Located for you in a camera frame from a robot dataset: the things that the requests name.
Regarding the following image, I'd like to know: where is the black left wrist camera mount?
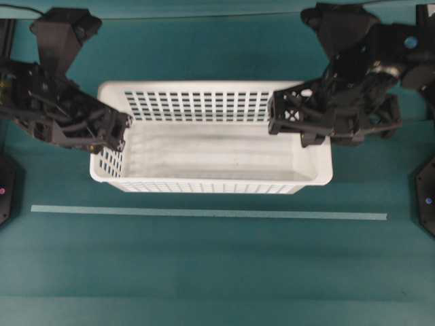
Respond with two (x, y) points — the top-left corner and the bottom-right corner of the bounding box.
(30, 7), (102, 77)

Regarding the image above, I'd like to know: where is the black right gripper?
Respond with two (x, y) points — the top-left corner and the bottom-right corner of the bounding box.
(267, 53), (401, 148)

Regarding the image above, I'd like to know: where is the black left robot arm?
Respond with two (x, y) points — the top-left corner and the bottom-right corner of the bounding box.
(1, 8), (133, 154)

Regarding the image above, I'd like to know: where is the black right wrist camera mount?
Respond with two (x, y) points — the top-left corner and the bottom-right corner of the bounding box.
(300, 3), (380, 60)

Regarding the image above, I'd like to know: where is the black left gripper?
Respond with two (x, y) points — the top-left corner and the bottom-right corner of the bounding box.
(1, 60), (133, 154)

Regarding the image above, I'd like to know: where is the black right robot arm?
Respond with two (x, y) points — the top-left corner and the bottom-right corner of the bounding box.
(268, 3), (434, 147)

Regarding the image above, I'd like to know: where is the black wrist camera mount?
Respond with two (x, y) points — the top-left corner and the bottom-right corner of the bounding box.
(300, 3), (380, 60)
(30, 7), (102, 77)

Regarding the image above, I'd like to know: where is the light teal tape strip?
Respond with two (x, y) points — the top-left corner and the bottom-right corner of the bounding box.
(31, 204), (387, 221)

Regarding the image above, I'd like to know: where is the white plastic lattice basket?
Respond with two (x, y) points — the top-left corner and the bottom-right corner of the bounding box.
(90, 81), (333, 194)

